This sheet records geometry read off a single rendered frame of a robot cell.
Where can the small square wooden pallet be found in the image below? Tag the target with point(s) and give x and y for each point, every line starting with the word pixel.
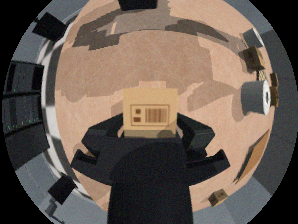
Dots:
pixel 261 75

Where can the brown open cylinder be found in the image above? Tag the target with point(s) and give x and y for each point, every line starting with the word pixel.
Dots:
pixel 274 99

